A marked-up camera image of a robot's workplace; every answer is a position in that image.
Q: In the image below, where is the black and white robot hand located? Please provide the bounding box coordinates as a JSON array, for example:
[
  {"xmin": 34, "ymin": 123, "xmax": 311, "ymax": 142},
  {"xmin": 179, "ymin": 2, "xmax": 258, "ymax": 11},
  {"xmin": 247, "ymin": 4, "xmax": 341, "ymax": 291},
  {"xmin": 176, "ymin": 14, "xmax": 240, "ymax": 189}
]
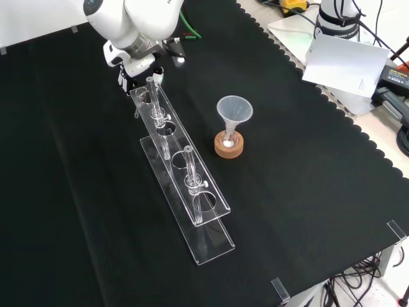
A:
[{"xmin": 102, "ymin": 40, "xmax": 166, "ymax": 96}]

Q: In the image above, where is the clear acrylic funnel stand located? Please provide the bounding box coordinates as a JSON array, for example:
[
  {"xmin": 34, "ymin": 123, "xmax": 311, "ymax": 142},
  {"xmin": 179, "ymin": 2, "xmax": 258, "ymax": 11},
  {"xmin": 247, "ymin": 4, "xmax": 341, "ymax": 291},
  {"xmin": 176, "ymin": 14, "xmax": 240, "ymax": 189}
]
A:
[{"xmin": 129, "ymin": 75, "xmax": 236, "ymax": 267}]

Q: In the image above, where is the translucent plastic funnel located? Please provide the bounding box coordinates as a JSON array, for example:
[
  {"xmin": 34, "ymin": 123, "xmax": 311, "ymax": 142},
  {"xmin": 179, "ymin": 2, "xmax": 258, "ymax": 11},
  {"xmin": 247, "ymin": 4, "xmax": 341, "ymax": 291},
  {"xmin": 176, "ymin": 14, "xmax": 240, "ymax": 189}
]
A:
[{"xmin": 216, "ymin": 94, "xmax": 254, "ymax": 142}]

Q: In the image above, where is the small round-bottom glass flask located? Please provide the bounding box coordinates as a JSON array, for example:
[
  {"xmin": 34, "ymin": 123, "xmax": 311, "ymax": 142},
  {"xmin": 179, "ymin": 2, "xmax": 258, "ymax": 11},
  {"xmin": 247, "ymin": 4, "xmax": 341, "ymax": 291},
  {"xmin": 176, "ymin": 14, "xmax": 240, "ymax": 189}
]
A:
[{"xmin": 220, "ymin": 128, "xmax": 239, "ymax": 149}]

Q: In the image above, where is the black bench cloth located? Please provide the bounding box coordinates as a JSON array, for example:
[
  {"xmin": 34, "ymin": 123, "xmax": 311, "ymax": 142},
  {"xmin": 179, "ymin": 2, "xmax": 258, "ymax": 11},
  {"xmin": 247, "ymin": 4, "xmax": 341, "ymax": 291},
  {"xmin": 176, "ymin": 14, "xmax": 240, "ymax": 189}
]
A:
[{"xmin": 0, "ymin": 0, "xmax": 409, "ymax": 307}]

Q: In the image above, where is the pale board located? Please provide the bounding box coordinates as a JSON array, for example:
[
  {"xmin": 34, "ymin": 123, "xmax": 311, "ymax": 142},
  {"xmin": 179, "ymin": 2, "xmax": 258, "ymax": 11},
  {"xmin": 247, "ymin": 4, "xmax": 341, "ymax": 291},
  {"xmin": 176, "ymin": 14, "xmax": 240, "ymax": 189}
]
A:
[{"xmin": 266, "ymin": 15, "xmax": 377, "ymax": 117}]

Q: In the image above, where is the yellow stop button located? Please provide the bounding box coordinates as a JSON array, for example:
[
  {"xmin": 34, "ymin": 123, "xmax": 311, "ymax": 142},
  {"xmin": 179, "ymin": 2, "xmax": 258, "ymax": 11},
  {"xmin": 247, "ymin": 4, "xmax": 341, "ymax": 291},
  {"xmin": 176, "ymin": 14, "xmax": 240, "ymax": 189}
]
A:
[{"xmin": 279, "ymin": 0, "xmax": 311, "ymax": 17}]

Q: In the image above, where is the white paper card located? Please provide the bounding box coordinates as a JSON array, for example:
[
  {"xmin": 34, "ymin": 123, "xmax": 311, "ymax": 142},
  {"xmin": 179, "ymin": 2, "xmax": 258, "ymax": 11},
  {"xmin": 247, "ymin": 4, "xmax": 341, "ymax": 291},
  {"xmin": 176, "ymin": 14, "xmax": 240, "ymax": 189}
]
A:
[{"xmin": 301, "ymin": 33, "xmax": 391, "ymax": 100}]

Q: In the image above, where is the black and grey clamp tool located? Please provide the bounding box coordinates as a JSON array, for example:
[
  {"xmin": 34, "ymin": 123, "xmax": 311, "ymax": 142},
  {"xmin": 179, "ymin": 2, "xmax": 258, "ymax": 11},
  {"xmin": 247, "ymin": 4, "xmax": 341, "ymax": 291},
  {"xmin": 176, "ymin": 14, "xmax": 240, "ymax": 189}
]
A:
[{"xmin": 371, "ymin": 86, "xmax": 409, "ymax": 129}]

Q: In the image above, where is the black power adapter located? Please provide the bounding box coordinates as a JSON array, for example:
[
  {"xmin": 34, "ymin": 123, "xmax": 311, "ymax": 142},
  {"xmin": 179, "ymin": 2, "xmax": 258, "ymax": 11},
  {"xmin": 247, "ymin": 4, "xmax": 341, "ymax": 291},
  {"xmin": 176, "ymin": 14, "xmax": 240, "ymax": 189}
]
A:
[{"xmin": 378, "ymin": 61, "xmax": 409, "ymax": 97}]

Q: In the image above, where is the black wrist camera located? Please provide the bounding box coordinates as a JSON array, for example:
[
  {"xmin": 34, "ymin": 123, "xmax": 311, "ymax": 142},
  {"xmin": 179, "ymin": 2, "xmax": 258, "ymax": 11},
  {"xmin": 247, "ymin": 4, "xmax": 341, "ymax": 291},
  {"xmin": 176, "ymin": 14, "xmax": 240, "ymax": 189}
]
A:
[{"xmin": 162, "ymin": 37, "xmax": 187, "ymax": 67}]

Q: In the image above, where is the green cable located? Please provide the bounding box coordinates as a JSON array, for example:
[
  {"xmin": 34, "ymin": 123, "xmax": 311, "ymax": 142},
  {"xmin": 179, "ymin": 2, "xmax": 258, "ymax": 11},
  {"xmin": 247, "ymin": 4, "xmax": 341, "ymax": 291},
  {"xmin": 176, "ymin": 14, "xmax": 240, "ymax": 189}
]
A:
[{"xmin": 178, "ymin": 9, "xmax": 203, "ymax": 41}]

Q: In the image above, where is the cork ring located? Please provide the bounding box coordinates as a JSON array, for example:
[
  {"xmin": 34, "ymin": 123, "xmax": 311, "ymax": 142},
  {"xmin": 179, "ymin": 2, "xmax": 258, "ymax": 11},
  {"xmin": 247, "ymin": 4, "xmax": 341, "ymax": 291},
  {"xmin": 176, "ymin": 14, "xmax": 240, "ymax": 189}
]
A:
[{"xmin": 213, "ymin": 130, "xmax": 245, "ymax": 159}]

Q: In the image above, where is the coiled black cable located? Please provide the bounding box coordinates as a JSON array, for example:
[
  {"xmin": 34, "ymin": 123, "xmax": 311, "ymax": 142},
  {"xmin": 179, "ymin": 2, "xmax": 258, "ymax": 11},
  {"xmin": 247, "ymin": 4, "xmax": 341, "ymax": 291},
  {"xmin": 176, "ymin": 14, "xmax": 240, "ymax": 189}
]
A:
[{"xmin": 396, "ymin": 125, "xmax": 409, "ymax": 158}]

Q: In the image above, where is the black cable bundle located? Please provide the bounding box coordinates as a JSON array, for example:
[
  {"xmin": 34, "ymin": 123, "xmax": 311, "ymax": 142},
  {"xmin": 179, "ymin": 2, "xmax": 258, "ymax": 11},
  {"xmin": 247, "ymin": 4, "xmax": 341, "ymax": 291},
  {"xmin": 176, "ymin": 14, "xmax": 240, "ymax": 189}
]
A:
[{"xmin": 321, "ymin": 251, "xmax": 385, "ymax": 307}]

